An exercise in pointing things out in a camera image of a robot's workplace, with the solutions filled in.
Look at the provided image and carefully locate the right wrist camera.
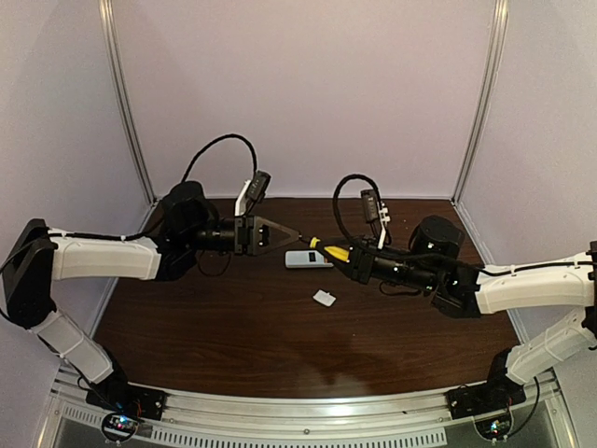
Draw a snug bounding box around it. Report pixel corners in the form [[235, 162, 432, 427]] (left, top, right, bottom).
[[360, 189, 391, 249]]

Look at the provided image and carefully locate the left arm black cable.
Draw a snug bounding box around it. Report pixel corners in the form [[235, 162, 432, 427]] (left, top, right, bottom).
[[181, 133, 260, 183]]

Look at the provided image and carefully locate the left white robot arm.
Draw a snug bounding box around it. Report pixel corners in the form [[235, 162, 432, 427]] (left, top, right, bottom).
[[1, 181, 300, 385]]

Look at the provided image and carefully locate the right aluminium frame post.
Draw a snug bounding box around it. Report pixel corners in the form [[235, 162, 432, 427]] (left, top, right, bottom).
[[450, 0, 509, 206]]

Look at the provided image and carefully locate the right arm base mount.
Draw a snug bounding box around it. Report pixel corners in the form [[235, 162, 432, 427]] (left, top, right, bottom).
[[445, 383, 526, 442]]

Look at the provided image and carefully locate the front aluminium rail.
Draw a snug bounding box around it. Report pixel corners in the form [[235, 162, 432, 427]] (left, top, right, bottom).
[[33, 367, 579, 447]]

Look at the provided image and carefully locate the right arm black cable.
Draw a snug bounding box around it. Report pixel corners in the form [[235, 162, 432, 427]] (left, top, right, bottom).
[[331, 173, 486, 276]]

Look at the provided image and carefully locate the yellow handled screwdriver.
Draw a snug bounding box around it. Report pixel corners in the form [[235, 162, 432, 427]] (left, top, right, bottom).
[[298, 235, 350, 263]]

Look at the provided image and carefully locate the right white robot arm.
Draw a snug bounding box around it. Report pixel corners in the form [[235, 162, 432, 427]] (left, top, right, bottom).
[[310, 216, 596, 388]]

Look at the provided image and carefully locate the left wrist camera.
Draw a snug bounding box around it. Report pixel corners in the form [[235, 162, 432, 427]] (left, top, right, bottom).
[[234, 170, 271, 217]]

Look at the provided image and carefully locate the aluminium frame post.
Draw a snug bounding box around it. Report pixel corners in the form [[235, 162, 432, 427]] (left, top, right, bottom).
[[98, 0, 157, 204], [450, 0, 509, 206]]

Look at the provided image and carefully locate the white battery cover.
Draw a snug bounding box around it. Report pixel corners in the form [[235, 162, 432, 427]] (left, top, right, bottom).
[[312, 290, 337, 307]]

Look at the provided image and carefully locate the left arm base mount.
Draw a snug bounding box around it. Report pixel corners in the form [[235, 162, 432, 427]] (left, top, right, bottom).
[[85, 384, 167, 445]]

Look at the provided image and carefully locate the white remote control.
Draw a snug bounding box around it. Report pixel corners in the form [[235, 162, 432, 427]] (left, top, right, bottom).
[[285, 250, 333, 269]]

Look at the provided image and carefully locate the left aluminium frame post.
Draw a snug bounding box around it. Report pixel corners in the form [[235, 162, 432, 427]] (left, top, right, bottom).
[[98, 0, 157, 204]]

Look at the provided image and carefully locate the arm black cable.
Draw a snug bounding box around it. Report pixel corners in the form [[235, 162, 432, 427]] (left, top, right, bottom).
[[181, 133, 260, 183], [331, 173, 486, 276]]

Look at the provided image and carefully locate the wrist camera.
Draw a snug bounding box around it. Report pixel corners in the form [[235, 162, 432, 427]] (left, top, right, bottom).
[[234, 170, 271, 217], [360, 189, 391, 249]]

